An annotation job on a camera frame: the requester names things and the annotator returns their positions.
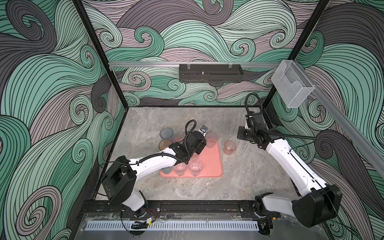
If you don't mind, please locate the clear glass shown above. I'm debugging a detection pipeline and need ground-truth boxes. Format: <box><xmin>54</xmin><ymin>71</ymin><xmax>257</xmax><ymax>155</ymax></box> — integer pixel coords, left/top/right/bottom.
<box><xmin>205</xmin><ymin>132</ymin><xmax>218</xmax><ymax>149</ymax></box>
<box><xmin>174</xmin><ymin>132</ymin><xmax>186</xmax><ymax>142</ymax></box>
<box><xmin>173</xmin><ymin>163</ymin><xmax>188</xmax><ymax>177</ymax></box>
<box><xmin>188</xmin><ymin>158</ymin><xmax>204</xmax><ymax>177</ymax></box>

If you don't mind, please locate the pink plastic tray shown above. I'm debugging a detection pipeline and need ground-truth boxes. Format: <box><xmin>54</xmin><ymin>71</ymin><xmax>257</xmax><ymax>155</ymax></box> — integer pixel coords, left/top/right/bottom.
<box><xmin>159</xmin><ymin>142</ymin><xmax>223</xmax><ymax>179</ymax></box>

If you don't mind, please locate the blue translucent cup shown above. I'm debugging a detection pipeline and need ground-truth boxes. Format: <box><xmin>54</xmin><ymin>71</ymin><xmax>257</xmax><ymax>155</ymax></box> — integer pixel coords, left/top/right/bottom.
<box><xmin>160</xmin><ymin>128</ymin><xmax>174</xmax><ymax>142</ymax></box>

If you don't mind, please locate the pink translucent cup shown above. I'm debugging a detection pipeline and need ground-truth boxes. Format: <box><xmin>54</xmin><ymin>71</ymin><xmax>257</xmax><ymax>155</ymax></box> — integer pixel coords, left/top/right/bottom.
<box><xmin>224</xmin><ymin>141</ymin><xmax>237</xmax><ymax>156</ymax></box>

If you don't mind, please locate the orange translucent cup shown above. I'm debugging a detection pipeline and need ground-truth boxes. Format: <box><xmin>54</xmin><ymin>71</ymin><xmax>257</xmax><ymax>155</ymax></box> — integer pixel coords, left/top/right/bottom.
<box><xmin>158</xmin><ymin>139</ymin><xmax>173</xmax><ymax>151</ymax></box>

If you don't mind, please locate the green translucent cup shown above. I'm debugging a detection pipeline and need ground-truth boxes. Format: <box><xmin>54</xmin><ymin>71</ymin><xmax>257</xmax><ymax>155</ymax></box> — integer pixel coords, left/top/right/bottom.
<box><xmin>161</xmin><ymin>167</ymin><xmax>173</xmax><ymax>175</ymax></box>

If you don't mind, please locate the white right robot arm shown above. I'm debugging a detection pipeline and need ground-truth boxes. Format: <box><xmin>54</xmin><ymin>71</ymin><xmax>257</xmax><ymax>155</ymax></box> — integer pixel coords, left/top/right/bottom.
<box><xmin>237</xmin><ymin>93</ymin><xmax>343</xmax><ymax>229</ymax></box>

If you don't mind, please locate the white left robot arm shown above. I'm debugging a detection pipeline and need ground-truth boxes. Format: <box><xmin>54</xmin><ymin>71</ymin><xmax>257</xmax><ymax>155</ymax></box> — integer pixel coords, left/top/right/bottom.
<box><xmin>101</xmin><ymin>120</ymin><xmax>209</xmax><ymax>218</ymax></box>

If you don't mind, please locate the clear acrylic wall holder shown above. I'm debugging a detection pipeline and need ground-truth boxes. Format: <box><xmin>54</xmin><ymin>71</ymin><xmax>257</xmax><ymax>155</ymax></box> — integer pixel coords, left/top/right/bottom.
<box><xmin>271</xmin><ymin>60</ymin><xmax>315</xmax><ymax>109</ymax></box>

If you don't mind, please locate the black perforated wall shelf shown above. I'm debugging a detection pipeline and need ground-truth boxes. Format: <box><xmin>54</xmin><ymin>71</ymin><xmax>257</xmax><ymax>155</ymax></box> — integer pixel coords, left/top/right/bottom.
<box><xmin>179</xmin><ymin>65</ymin><xmax>244</xmax><ymax>84</ymax></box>

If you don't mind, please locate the white slotted cable duct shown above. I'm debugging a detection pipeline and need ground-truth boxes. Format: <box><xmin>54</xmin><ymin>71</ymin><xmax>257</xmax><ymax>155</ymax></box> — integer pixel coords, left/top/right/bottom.
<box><xmin>85</xmin><ymin>220</ymin><xmax>259</xmax><ymax>232</ymax></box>

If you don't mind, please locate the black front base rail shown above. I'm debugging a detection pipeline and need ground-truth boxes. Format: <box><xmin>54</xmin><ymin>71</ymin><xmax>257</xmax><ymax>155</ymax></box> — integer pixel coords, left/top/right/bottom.
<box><xmin>80</xmin><ymin>199</ymin><xmax>319</xmax><ymax>214</ymax></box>

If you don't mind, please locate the aluminium back wall rail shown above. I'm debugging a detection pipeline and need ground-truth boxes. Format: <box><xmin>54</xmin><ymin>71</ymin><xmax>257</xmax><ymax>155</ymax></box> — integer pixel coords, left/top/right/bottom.
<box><xmin>108</xmin><ymin>61</ymin><xmax>280</xmax><ymax>69</ymax></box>

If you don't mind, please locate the aluminium wall rail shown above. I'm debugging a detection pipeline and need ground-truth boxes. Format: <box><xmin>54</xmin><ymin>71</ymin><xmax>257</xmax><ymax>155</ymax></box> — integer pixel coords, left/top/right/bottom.
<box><xmin>298</xmin><ymin>65</ymin><xmax>384</xmax><ymax>173</ymax></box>
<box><xmin>108</xmin><ymin>61</ymin><xmax>280</xmax><ymax>69</ymax></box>

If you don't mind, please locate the aluminium right wall rail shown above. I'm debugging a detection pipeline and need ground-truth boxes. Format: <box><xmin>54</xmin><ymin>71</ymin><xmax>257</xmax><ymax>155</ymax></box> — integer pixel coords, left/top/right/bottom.
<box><xmin>298</xmin><ymin>65</ymin><xmax>384</xmax><ymax>173</ymax></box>

